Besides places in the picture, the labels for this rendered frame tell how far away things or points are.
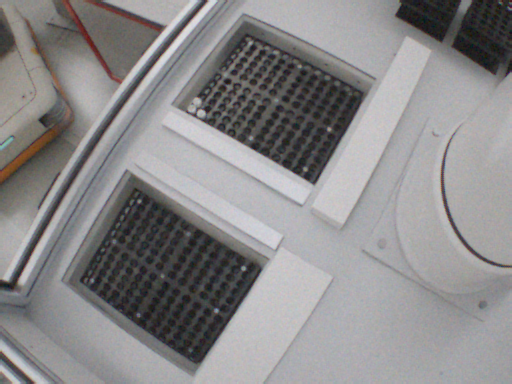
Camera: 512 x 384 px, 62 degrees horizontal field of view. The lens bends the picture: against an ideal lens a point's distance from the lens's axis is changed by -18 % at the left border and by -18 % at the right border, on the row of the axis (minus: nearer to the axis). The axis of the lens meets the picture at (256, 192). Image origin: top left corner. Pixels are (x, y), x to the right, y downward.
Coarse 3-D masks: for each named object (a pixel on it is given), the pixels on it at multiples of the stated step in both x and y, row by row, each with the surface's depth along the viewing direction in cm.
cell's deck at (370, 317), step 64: (256, 0) 78; (320, 0) 78; (384, 0) 77; (192, 64) 75; (384, 64) 74; (448, 64) 74; (448, 128) 71; (256, 192) 70; (384, 192) 69; (64, 256) 69; (320, 256) 67; (64, 320) 66; (320, 320) 65; (384, 320) 64; (448, 320) 64
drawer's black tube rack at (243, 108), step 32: (256, 64) 80; (288, 64) 80; (224, 96) 79; (256, 96) 81; (288, 96) 78; (320, 96) 78; (352, 96) 78; (224, 128) 80; (256, 128) 77; (288, 128) 77; (320, 128) 77; (288, 160) 75; (320, 160) 79
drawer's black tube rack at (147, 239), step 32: (128, 224) 74; (160, 224) 77; (128, 256) 76; (160, 256) 73; (192, 256) 72; (224, 256) 72; (96, 288) 75; (128, 288) 72; (160, 288) 71; (192, 288) 74; (224, 288) 74; (160, 320) 70; (192, 320) 70; (224, 320) 70; (192, 352) 69
